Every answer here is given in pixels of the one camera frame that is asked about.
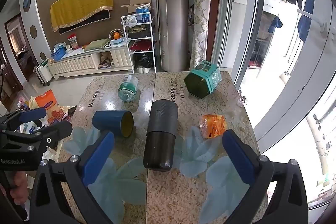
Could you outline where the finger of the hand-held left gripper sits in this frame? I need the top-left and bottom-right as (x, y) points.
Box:
(0, 107), (48, 128)
(26, 121), (73, 151)

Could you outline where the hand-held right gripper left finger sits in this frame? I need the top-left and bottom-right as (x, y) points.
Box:
(29, 132), (116, 224)

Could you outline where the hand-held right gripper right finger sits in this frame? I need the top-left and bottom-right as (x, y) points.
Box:
(222, 129), (309, 224)

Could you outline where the black thermos bottle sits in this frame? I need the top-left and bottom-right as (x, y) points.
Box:
(143, 99), (179, 172)

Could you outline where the blue cup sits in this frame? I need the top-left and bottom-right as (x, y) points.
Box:
(92, 110), (135, 138)

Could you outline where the person's left hand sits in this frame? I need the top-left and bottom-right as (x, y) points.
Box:
(10, 172), (29, 205)

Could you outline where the orange bag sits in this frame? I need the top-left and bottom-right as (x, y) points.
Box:
(35, 89), (64, 120)

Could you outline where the white suitcase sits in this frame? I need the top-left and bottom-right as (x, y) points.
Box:
(35, 58), (53, 87)

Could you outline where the small clear object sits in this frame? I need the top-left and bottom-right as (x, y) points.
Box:
(237, 90), (249, 108)

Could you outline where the blue plastic container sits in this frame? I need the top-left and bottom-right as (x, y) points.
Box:
(51, 43), (68, 61)

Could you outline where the white television cabinet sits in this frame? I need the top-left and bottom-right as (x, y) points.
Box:
(48, 43), (134, 81)

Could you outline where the clear green-capped bottle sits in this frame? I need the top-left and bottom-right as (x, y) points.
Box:
(118, 76), (140, 103)

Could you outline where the red and white packet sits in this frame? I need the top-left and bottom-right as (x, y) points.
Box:
(67, 34), (79, 50)

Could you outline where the teal hexagonal tin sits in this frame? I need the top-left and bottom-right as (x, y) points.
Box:
(183, 61), (222, 98)

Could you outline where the green cushion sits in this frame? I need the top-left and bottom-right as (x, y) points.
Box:
(83, 39), (112, 52)

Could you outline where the black television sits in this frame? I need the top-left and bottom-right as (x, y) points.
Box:
(58, 9), (111, 35)

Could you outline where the blue fruit basket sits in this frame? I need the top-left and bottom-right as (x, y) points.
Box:
(109, 29), (125, 46)

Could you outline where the yellow cloth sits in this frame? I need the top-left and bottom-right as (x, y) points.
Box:
(50, 0), (114, 32)

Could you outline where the red cloth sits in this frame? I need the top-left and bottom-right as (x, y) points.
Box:
(130, 40), (153, 53)

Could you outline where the white plastic bag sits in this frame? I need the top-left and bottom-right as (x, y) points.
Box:
(123, 15), (138, 28)

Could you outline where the white shelf rack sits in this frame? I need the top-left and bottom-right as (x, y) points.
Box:
(121, 14), (157, 74)

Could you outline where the small hanging blue cloth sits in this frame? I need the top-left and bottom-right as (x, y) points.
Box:
(267, 15), (284, 34)

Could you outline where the blue packet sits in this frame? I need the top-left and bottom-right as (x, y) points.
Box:
(135, 5), (151, 22)

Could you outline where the patterned curtain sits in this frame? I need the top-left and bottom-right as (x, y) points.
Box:
(187, 0), (213, 70)

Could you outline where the cardboard box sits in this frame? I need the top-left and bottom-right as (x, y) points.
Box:
(121, 0), (152, 14)

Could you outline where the silver tower air conditioner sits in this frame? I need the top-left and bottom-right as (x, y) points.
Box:
(154, 0), (194, 72)

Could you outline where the hanging blue garment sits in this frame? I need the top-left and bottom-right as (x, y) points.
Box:
(297, 0), (316, 41)

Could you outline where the sliding glass door frame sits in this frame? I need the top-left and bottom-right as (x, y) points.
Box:
(212, 0), (336, 212)

